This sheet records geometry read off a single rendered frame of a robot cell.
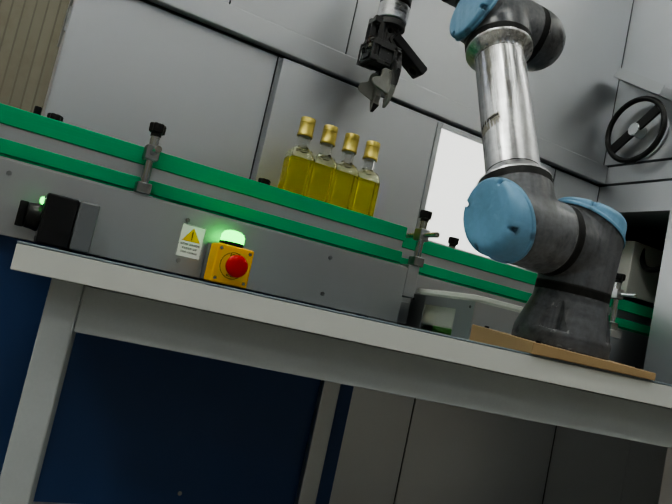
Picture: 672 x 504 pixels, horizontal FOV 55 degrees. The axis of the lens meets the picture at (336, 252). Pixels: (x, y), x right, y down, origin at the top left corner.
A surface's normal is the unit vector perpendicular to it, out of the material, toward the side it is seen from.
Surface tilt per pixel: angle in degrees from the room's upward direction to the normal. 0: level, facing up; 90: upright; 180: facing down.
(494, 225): 96
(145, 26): 90
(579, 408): 90
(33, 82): 90
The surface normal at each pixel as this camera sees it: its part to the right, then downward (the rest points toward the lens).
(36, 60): 0.23, -0.04
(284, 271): 0.46, 0.01
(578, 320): 0.05, -0.34
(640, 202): -0.86, -0.23
